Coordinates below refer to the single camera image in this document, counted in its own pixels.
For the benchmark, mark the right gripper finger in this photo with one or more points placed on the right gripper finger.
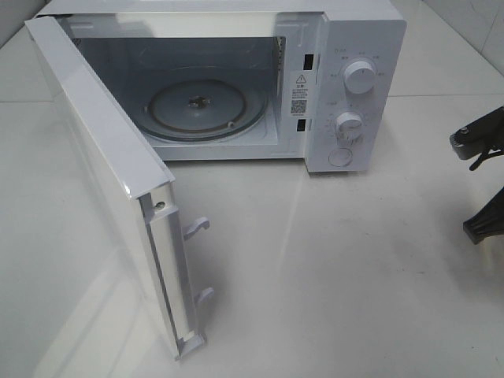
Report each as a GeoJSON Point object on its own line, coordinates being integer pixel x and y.
{"type": "Point", "coordinates": [485, 133]}
{"type": "Point", "coordinates": [486, 223]}

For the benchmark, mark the white timer knob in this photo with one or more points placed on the white timer knob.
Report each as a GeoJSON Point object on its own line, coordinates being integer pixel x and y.
{"type": "Point", "coordinates": [348, 126]}

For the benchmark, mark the round door release button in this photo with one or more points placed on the round door release button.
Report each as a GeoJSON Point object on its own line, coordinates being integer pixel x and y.
{"type": "Point", "coordinates": [340, 157]}

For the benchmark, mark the white microwave door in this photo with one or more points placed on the white microwave door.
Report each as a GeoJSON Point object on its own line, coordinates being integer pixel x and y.
{"type": "Point", "coordinates": [134, 186]}

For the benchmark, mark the upper white power knob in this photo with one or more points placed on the upper white power knob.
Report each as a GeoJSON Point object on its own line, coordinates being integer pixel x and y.
{"type": "Point", "coordinates": [359, 76]}

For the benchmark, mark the white microwave oven body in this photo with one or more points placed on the white microwave oven body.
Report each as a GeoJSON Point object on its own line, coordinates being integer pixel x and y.
{"type": "Point", "coordinates": [295, 51]}

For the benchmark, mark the glass microwave turntable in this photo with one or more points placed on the glass microwave turntable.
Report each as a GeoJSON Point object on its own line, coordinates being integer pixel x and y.
{"type": "Point", "coordinates": [202, 110]}

